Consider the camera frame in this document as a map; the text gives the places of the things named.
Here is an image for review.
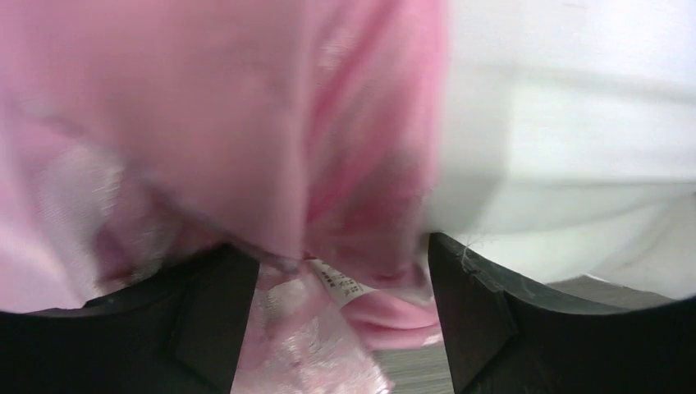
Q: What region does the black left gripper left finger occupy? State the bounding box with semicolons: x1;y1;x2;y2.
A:
1;245;259;393

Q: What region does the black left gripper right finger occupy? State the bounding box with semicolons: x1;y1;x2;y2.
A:
428;233;695;393

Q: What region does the white pillow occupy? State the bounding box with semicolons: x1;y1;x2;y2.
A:
427;1;695;300

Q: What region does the pink pillowcase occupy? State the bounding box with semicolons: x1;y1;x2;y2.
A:
1;1;447;393

